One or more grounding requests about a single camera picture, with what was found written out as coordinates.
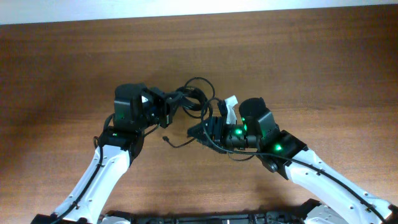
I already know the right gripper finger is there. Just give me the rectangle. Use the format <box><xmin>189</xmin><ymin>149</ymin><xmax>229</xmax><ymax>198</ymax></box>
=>
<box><xmin>187</xmin><ymin>119</ymin><xmax>211</xmax><ymax>145</ymax></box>
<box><xmin>198</xmin><ymin>140</ymin><xmax>227</xmax><ymax>154</ymax></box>

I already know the black HDMI cable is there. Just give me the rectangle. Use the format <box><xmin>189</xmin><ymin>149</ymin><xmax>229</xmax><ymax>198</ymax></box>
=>
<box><xmin>175</xmin><ymin>77</ymin><xmax>216</xmax><ymax>119</ymax></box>

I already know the black USB cable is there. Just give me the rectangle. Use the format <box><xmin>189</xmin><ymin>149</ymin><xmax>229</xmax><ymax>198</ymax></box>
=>
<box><xmin>162</xmin><ymin>135</ymin><xmax>197</xmax><ymax>149</ymax></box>

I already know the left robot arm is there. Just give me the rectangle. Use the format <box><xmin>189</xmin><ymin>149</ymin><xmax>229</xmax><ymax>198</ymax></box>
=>
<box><xmin>33</xmin><ymin>83</ymin><xmax>184</xmax><ymax>223</ymax></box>

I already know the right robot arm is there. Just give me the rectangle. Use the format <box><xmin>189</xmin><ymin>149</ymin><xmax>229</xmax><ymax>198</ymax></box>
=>
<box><xmin>187</xmin><ymin>96</ymin><xmax>397</xmax><ymax>223</ymax></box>

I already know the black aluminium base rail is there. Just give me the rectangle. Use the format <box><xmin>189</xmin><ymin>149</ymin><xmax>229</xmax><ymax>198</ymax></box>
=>
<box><xmin>98</xmin><ymin>211</ymin><xmax>304</xmax><ymax>224</ymax></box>

